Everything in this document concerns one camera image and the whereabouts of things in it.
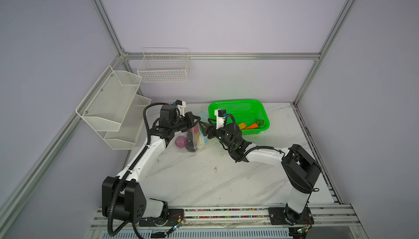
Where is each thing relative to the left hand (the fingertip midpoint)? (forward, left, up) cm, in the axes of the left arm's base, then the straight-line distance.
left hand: (200, 118), depth 79 cm
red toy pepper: (-5, +3, -2) cm, 6 cm away
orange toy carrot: (+13, -34, -23) cm, 42 cm away
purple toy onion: (-1, +13, -20) cm, 24 cm away
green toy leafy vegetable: (+14, -37, -20) cm, 45 cm away
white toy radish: (-4, +2, -14) cm, 14 cm away
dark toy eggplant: (-3, +7, -21) cm, 22 cm away
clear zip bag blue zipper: (+6, 0, -4) cm, 8 cm away
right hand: (0, 0, -2) cm, 2 cm away
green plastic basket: (+25, -32, -25) cm, 48 cm away
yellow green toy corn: (+12, -25, -22) cm, 35 cm away
